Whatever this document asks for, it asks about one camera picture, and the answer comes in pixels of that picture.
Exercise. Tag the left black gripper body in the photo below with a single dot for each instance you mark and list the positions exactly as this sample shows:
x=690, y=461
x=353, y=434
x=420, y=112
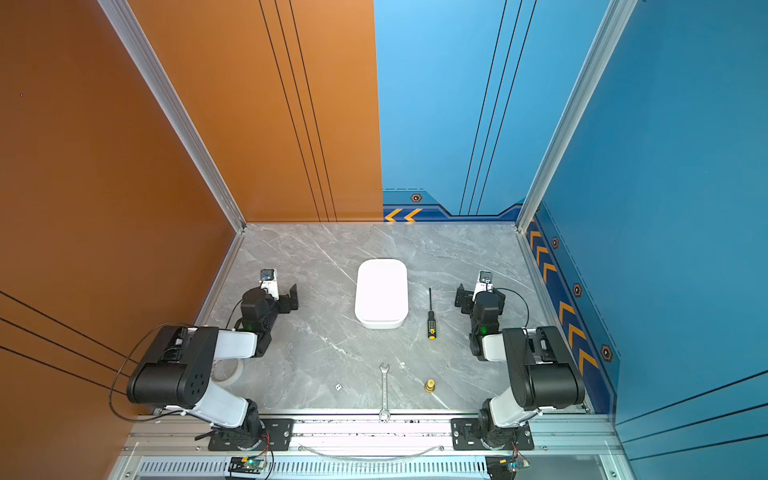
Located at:
x=282, y=300

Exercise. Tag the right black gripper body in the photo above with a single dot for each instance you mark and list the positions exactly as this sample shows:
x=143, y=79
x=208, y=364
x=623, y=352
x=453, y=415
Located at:
x=469, y=299

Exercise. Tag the black yellow screwdriver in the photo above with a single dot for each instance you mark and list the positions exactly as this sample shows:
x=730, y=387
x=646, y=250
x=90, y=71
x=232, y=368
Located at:
x=431, y=319

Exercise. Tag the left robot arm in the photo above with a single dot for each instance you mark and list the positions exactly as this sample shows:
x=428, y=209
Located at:
x=175, y=371

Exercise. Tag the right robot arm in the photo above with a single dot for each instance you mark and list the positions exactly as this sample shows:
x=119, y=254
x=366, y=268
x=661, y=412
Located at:
x=542, y=374

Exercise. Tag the white plastic bin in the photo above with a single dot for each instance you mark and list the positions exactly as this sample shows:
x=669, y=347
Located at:
x=381, y=298

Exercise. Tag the white tape roll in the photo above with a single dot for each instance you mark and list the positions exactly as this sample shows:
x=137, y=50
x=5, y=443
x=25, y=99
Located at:
x=225, y=372

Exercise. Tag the silver wrench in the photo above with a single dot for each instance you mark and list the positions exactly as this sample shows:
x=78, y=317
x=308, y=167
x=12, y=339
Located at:
x=384, y=413

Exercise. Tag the left green circuit board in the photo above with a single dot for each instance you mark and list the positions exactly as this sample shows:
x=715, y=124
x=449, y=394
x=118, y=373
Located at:
x=247, y=467

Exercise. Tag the right circuit board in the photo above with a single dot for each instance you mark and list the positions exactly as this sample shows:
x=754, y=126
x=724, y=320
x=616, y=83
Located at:
x=505, y=467

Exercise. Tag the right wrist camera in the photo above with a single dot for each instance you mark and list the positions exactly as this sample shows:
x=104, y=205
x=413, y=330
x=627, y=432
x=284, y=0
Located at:
x=484, y=282

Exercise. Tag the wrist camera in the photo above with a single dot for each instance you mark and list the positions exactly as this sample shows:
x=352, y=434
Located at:
x=268, y=282
x=484, y=282

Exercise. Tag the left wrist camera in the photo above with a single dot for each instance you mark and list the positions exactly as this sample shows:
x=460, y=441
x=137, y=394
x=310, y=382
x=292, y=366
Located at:
x=268, y=282

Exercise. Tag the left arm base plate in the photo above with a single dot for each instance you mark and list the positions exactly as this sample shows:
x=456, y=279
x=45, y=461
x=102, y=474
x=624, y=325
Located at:
x=273, y=434

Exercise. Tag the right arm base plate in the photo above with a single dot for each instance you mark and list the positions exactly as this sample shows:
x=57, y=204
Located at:
x=469, y=434

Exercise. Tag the aluminium front rail frame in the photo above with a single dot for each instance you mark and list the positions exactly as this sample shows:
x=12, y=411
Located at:
x=356, y=445

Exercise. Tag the left aluminium corner post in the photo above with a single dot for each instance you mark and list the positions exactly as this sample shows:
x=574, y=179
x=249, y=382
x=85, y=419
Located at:
x=126, y=25

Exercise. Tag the aluminium corner post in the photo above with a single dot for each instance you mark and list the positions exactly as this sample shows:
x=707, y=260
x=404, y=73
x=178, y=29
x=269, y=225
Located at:
x=610, y=30
x=126, y=25

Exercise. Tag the right aluminium corner post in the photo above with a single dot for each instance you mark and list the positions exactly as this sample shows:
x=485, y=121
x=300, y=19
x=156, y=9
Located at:
x=610, y=30

